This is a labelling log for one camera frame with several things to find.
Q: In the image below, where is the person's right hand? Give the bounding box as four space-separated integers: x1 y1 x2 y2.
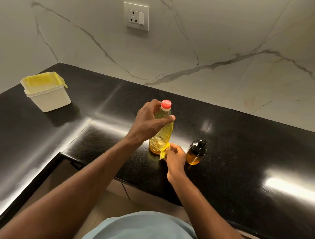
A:
163 143 187 183

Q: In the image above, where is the person's left hand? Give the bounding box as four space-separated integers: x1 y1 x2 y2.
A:
128 99 176 143

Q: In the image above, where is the yellow cleaning cloth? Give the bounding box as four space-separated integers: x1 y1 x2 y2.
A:
159 142 171 160

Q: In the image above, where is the plastic cooking oil bottle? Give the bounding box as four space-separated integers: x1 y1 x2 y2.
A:
149 99 174 155

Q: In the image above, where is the person's left forearm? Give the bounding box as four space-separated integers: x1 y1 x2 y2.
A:
0 134 146 239

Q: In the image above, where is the person's right forearm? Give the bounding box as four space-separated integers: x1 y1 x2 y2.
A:
170 175 244 239

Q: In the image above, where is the amber oil dispenser bottle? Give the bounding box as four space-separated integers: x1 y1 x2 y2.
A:
186 140 207 166

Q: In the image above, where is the person's light blue shirt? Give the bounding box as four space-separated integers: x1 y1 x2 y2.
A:
82 211 198 239

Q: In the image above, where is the white plastic container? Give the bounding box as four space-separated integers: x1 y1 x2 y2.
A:
20 72 72 113

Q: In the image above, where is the yellow cloth in container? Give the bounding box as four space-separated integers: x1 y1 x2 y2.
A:
22 72 69 94

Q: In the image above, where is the white wall power socket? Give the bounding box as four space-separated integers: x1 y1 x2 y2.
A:
124 2 150 32

